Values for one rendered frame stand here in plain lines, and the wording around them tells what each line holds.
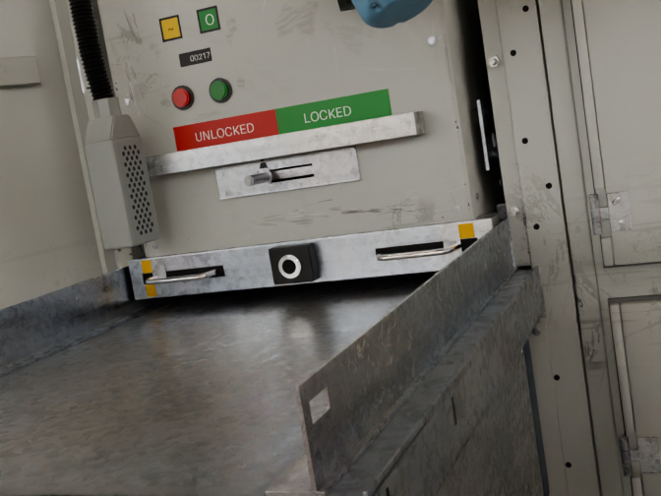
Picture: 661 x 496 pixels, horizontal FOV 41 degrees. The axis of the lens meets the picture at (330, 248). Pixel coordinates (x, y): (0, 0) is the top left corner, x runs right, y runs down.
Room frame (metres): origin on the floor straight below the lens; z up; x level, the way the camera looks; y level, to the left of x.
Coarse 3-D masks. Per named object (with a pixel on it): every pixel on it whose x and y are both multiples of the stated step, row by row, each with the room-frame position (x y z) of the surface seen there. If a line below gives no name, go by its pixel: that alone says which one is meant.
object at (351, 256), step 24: (480, 216) 1.12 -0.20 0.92; (288, 240) 1.20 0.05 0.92; (312, 240) 1.17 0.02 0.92; (336, 240) 1.16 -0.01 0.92; (360, 240) 1.15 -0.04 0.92; (384, 240) 1.13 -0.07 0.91; (408, 240) 1.12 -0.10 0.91; (432, 240) 1.11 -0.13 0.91; (168, 264) 1.26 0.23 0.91; (192, 264) 1.25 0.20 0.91; (216, 264) 1.23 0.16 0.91; (240, 264) 1.22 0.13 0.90; (264, 264) 1.20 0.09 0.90; (336, 264) 1.16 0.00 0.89; (360, 264) 1.15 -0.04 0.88; (384, 264) 1.14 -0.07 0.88; (408, 264) 1.12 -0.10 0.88; (432, 264) 1.11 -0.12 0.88; (144, 288) 1.28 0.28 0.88; (192, 288) 1.25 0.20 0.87; (216, 288) 1.23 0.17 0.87; (240, 288) 1.22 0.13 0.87
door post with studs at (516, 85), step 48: (480, 0) 1.13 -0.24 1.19; (528, 0) 1.11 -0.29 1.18; (528, 48) 1.11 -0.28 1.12; (528, 96) 1.11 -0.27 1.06; (528, 144) 1.12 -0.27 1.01; (528, 192) 1.12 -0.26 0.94; (528, 240) 1.12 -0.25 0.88; (576, 336) 1.11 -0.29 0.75; (576, 384) 1.11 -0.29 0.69; (576, 432) 1.11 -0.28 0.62; (576, 480) 1.11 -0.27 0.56
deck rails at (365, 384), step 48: (480, 240) 0.98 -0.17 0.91; (96, 288) 1.22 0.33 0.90; (432, 288) 0.78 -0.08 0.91; (480, 288) 0.95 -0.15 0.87; (0, 336) 1.04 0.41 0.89; (48, 336) 1.12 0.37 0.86; (384, 336) 0.65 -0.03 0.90; (432, 336) 0.76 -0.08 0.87; (336, 384) 0.55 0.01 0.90; (384, 384) 0.63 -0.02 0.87; (336, 432) 0.54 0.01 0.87; (288, 480) 0.53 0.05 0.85; (336, 480) 0.52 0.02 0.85
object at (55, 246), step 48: (0, 0) 1.32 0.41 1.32; (48, 0) 1.38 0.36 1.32; (0, 48) 1.31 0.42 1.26; (48, 48) 1.37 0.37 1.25; (0, 96) 1.30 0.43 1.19; (48, 96) 1.35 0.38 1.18; (0, 144) 1.29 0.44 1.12; (48, 144) 1.34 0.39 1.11; (0, 192) 1.28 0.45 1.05; (48, 192) 1.33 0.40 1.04; (0, 240) 1.27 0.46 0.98; (48, 240) 1.32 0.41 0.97; (0, 288) 1.26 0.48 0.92; (48, 288) 1.31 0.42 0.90
